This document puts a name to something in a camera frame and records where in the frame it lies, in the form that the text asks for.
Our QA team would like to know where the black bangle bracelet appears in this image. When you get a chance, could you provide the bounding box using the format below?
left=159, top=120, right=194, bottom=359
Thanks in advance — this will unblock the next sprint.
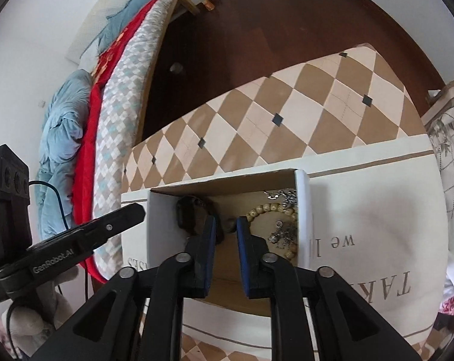
left=175, top=196, right=226, bottom=245

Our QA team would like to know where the chunky silver chain bracelet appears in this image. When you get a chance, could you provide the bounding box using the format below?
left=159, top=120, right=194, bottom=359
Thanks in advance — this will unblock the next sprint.
left=267, top=219, right=300, bottom=249

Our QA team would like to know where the wooden bead bracelet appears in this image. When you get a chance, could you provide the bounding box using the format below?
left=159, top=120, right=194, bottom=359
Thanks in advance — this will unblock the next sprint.
left=245, top=202, right=300, bottom=261

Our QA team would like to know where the red bed blanket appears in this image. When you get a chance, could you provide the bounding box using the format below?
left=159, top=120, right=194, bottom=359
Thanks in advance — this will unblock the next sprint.
left=71, top=0, right=164, bottom=285

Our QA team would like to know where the open white cardboard box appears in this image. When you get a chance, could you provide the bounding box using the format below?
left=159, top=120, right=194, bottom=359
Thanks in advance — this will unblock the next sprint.
left=145, top=169, right=313, bottom=317

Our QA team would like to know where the light blue quilt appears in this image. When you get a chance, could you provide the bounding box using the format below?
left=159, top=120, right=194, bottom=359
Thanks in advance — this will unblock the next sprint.
left=35, top=0, right=150, bottom=240

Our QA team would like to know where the checkered mattress sheet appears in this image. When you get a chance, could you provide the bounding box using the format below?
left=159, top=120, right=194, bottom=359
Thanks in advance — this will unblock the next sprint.
left=91, top=0, right=177, bottom=277

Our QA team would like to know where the white pillow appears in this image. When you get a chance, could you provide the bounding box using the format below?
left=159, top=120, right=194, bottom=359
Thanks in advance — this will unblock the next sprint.
left=66, top=0, right=131, bottom=63

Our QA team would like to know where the white red plastic bag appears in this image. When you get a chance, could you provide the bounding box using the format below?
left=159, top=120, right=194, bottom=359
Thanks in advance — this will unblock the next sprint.
left=436, top=270, right=454, bottom=320

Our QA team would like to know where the diamond pattern table cloth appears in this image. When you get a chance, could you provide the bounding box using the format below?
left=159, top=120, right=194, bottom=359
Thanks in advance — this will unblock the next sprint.
left=121, top=46, right=448, bottom=349

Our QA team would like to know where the small orange bottle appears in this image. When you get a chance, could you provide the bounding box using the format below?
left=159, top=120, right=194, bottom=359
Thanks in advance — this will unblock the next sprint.
left=203, top=0, right=215, bottom=11

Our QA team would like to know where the black cable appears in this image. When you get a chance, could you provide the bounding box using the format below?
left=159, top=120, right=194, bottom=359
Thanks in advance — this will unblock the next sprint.
left=4, top=179, right=91, bottom=358

